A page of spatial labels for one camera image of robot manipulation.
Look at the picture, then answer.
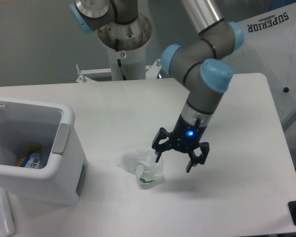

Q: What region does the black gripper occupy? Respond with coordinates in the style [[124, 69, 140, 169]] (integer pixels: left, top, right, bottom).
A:
[[151, 115, 210, 173]]

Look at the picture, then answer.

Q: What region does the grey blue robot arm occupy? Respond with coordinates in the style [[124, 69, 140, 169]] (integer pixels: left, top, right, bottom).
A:
[[70, 0, 244, 171]]

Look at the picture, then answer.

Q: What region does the white plastic trash can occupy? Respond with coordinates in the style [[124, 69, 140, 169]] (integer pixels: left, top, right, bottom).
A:
[[0, 96, 88, 205]]

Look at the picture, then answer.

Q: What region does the crumpled white paper wrapper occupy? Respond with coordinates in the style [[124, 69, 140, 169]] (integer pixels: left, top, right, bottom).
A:
[[117, 147, 166, 189]]

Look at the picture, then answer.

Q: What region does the white superior umbrella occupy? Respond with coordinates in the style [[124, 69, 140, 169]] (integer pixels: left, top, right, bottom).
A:
[[231, 2, 296, 130]]

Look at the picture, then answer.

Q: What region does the yellow blue snack packet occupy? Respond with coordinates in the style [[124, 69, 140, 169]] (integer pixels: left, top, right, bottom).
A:
[[16, 147, 46, 169]]

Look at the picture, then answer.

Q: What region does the white paper sheet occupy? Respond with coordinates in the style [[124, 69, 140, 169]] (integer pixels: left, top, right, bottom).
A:
[[0, 187, 16, 237]]

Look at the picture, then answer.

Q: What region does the white metal base frame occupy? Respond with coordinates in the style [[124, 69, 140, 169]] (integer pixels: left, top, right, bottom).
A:
[[75, 58, 168, 83]]

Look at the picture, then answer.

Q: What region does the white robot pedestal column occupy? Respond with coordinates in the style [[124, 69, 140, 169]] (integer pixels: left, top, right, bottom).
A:
[[97, 13, 153, 81]]

